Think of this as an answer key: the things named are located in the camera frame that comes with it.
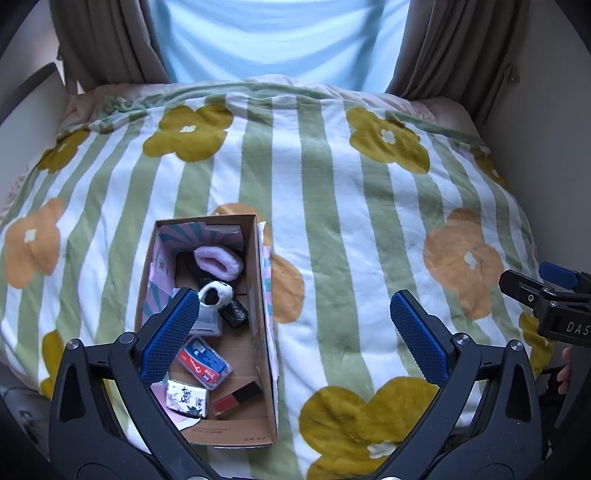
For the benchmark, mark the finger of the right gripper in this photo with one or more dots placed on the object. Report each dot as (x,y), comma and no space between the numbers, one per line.
(575,281)
(526,288)

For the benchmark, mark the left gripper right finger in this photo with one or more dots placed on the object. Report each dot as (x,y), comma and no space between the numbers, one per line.
(485,420)

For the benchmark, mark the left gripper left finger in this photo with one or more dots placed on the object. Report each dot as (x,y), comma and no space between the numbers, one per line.
(85,438)

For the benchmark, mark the white black patterned tissue pack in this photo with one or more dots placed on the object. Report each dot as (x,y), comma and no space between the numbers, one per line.
(186,399)

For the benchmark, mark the red blue card case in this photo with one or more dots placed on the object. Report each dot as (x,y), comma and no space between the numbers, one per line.
(204,363)

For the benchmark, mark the clear plastic swab box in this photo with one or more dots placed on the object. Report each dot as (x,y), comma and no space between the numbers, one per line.
(191,316)

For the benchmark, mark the red black lipstick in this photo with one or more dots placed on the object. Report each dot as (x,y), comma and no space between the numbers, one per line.
(236,398)

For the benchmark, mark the black plastic bag roll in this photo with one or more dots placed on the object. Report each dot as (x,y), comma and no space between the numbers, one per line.
(234,315)

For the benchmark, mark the panda plush toy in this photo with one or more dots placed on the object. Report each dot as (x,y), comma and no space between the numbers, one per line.
(216,294)

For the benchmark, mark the pink fluffy sock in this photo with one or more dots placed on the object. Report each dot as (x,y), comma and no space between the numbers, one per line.
(219,261)

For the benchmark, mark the person's right hand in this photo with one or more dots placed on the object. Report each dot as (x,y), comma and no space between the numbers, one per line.
(563,377)

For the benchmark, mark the open cardboard box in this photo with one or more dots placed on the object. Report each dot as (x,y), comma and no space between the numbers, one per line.
(220,389)

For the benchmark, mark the striped floral blanket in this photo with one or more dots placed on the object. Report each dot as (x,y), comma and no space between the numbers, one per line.
(360,198)

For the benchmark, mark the brown right curtain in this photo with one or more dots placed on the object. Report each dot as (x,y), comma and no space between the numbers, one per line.
(462,50)

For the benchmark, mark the brown curtain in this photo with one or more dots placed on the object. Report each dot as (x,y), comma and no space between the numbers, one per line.
(462,50)
(107,42)

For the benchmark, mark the light blue sheer curtain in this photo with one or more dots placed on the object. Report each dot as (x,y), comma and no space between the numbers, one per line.
(349,44)

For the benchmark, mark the brown left curtain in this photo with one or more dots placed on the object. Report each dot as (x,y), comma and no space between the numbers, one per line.
(107,42)

